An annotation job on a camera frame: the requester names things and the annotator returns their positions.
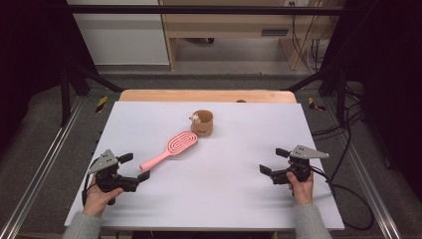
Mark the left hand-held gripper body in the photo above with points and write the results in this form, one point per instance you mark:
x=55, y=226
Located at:
x=111, y=181

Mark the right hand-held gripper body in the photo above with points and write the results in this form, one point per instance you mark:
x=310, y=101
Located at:
x=298, y=166

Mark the pink hairbrush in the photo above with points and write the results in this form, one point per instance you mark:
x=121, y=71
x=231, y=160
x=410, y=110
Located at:
x=180, y=142

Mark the person's left hand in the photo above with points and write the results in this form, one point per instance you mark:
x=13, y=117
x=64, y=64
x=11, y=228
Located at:
x=98, y=199

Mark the person's right hand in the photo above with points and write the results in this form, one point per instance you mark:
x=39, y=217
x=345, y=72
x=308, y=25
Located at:
x=303, y=192

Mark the yellow black floor tape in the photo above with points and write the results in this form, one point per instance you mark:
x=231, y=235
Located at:
x=101, y=104
x=312, y=103

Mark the brown cup with hedgehog figure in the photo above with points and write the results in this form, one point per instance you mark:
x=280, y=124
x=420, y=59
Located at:
x=203, y=127

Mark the black metal stand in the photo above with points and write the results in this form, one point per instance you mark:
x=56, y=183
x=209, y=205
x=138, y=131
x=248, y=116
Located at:
x=340, y=96
x=65, y=99

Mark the white cabinet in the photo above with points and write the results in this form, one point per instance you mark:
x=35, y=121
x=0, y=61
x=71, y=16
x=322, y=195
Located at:
x=122, y=40

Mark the black caster wheel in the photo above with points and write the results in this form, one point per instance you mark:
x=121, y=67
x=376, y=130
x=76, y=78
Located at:
x=210, y=40

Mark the black curtain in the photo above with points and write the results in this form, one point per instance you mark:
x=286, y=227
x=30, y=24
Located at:
x=391, y=66
x=30, y=49

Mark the light wooden desk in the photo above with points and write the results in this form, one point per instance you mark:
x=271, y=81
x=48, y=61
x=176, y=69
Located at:
x=225, y=25

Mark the aluminium floor rail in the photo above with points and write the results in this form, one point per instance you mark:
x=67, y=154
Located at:
x=36, y=179
x=368, y=189

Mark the black horizontal frame bar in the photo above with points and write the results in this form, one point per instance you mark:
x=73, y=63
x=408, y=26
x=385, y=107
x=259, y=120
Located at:
x=199, y=10

